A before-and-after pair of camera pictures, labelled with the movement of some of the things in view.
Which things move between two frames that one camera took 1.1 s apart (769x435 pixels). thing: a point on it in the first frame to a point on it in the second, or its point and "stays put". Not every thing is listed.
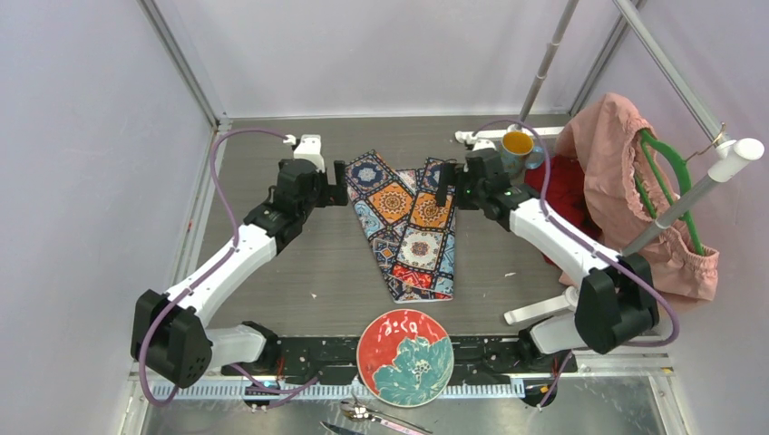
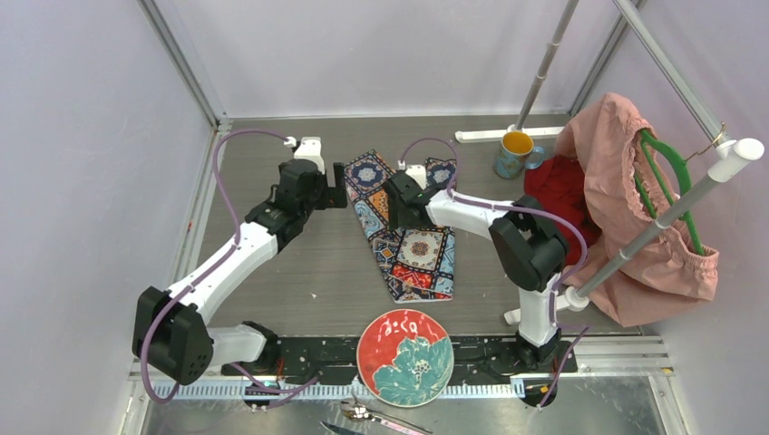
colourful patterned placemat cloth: [412, 236] stays put
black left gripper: [332, 195] stays put
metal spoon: [355, 411] stays put
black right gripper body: [468, 194] to [398, 219]
